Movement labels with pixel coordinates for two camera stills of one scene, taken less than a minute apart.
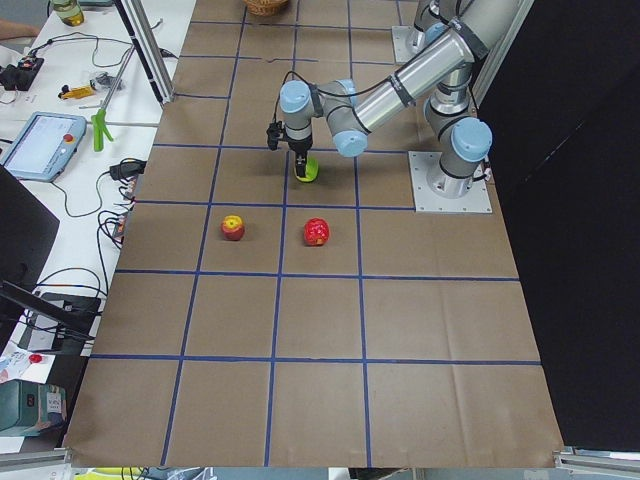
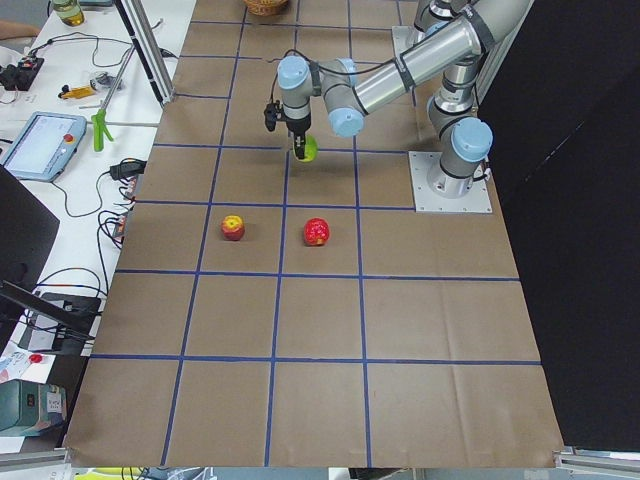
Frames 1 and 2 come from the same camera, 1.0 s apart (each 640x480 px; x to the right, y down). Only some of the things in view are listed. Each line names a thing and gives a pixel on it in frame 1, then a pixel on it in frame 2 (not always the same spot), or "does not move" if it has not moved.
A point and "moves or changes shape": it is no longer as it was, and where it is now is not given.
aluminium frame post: [150, 48] does not move
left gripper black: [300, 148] -> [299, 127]
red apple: [316, 231] does not move
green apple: [311, 170] moves or changes shape
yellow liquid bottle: [70, 12] does not move
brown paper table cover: [258, 321] does not move
